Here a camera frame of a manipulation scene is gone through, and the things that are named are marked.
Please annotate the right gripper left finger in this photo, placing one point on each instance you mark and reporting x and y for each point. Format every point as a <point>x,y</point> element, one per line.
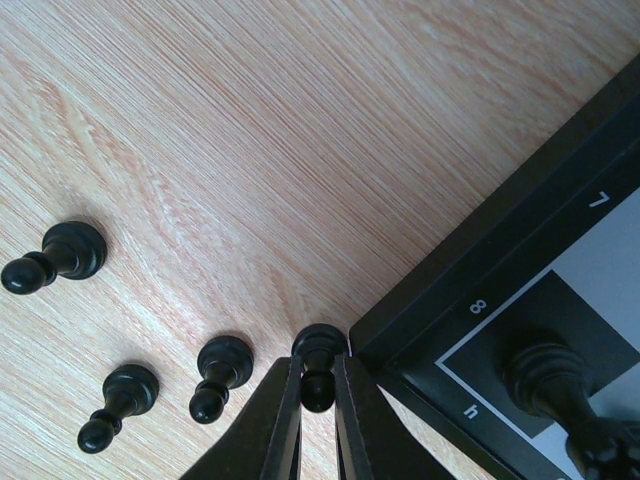
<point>264,441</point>

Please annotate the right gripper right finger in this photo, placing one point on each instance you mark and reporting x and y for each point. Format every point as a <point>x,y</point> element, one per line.
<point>372,442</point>

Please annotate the black chess piece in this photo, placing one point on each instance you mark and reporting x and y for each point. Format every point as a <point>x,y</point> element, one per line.
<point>225,363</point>
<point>129,390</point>
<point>318,345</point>
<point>73,250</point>

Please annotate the black chess pawn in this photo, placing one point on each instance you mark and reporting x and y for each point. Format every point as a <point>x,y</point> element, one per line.
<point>544,377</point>

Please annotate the black and grey chessboard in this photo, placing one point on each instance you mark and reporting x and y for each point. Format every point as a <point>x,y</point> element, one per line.
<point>551,255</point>

